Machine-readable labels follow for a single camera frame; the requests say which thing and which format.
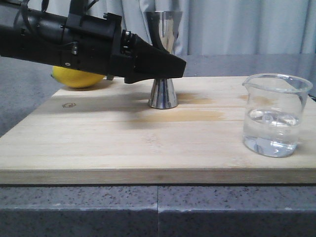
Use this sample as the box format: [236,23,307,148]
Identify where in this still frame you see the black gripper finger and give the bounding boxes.
[146,11,166,51]
[124,34,186,84]

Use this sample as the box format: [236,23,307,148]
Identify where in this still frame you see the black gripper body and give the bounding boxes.
[60,13,135,78]

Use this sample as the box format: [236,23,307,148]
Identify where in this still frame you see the steel double jigger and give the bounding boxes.
[148,11,182,109]

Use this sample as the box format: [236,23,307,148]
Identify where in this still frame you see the clear glass beaker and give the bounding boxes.
[242,74,313,158]

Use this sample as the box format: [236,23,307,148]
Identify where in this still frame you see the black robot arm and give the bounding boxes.
[0,0,186,84]

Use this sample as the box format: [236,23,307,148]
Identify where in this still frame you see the yellow lemon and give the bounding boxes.
[51,66,104,88]

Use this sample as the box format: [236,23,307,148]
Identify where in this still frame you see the grey-blue curtain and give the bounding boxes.
[14,0,316,56]

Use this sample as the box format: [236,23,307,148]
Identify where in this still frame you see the light wooden cutting board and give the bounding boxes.
[0,77,316,185]

